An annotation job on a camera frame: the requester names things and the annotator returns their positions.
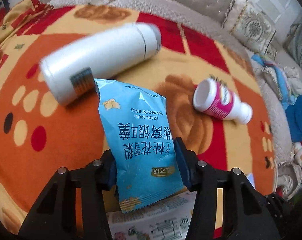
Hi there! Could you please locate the blue snack bag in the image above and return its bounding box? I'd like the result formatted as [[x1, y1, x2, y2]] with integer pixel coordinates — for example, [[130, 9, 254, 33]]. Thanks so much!
[[94, 79, 184, 213]]

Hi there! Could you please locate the white printed plastic package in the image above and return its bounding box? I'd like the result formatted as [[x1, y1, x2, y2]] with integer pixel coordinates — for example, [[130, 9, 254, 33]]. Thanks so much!
[[107, 191, 196, 239]]

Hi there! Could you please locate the orange red patterned blanket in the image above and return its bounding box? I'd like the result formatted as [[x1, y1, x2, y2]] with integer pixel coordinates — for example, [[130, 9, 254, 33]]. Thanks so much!
[[0, 0, 275, 233]]

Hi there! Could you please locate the white pink yogurt bottle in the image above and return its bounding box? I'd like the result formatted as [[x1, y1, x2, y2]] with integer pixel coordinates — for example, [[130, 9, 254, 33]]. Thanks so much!
[[192, 78, 253, 125]]

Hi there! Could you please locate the large white cylindrical bottle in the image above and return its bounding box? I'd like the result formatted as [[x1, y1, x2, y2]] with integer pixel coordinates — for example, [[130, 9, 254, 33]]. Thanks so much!
[[39, 22, 161, 106]]

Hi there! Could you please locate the blue pillow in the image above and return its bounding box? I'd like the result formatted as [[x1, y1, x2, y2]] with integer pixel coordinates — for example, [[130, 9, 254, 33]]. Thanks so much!
[[285, 95, 302, 142]]

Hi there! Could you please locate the colourful blue blanket pile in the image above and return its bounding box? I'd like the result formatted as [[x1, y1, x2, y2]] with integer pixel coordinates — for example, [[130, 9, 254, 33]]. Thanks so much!
[[251, 54, 296, 110]]

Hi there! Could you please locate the large embroidered cushion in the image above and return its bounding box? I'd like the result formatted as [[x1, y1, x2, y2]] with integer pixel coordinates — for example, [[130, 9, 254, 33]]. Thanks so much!
[[222, 0, 276, 54]]

